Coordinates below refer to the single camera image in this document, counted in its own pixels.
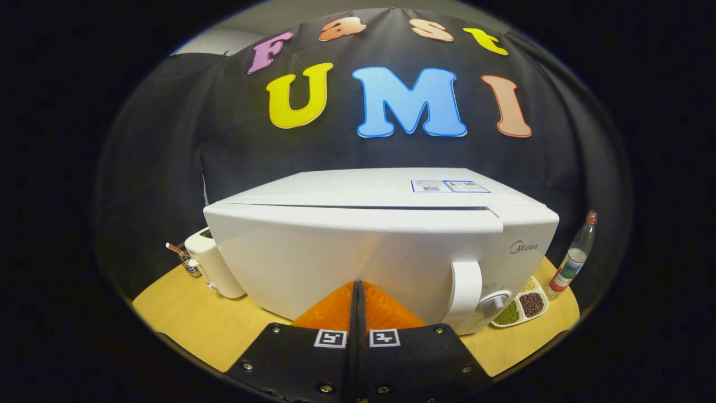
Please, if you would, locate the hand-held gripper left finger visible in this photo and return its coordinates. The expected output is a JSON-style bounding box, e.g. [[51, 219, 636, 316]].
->
[[227, 280, 359, 403]]

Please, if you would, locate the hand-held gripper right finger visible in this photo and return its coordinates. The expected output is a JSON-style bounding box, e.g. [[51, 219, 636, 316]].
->
[[358, 280, 493, 403]]

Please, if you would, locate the white toaster oven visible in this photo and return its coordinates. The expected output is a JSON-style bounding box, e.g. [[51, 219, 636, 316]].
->
[[202, 168, 560, 336]]

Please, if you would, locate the cream bread toaster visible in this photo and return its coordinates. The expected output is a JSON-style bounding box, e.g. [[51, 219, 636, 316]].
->
[[185, 227, 247, 299]]

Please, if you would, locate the white divided dish of beans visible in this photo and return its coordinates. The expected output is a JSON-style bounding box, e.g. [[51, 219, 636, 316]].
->
[[491, 275, 549, 328]]

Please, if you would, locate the clear plastic bottle red cap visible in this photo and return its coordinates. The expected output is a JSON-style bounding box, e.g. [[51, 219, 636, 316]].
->
[[548, 210, 598, 293]]

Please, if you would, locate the wire mesh basket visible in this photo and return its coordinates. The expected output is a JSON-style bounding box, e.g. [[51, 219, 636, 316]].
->
[[178, 250, 203, 279]]

